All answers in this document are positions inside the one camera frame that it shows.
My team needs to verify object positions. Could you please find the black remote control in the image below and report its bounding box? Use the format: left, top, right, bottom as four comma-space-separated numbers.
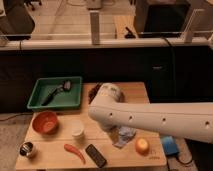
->
85, 144, 107, 168

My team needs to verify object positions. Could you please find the small metal cup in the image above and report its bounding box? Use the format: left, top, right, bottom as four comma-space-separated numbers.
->
19, 142, 37, 158

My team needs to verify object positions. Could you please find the white railing post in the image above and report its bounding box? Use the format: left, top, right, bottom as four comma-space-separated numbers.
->
90, 10, 100, 45

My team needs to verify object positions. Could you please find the white cup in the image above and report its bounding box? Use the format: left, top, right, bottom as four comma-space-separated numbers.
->
71, 120, 84, 138

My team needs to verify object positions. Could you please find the black office chair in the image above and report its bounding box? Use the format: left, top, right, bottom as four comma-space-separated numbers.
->
0, 0, 35, 41

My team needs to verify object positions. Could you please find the black handled brush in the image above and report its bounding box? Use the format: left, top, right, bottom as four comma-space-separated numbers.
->
42, 80, 71, 106

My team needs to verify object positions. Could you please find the dark grape bunch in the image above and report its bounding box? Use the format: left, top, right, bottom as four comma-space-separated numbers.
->
88, 83, 101, 103

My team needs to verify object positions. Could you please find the crumpled blue-grey cloth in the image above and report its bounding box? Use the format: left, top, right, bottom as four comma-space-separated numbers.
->
110, 126, 136, 149

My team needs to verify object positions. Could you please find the orange round fruit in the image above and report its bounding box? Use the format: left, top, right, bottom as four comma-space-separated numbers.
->
135, 138, 149, 155

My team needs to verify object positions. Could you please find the green plastic tray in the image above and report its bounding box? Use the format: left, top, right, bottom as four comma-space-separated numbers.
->
27, 76, 82, 112

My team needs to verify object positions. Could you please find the wooden table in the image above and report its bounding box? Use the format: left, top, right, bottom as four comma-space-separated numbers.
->
15, 83, 166, 171

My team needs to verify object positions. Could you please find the red chili pepper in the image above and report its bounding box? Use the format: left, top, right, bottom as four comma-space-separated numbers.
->
64, 144, 86, 164

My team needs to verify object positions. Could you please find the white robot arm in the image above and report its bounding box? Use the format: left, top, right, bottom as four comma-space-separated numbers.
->
88, 83, 213, 144

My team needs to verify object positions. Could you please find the orange bowl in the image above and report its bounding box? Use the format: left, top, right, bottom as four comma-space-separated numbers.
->
32, 111, 59, 135

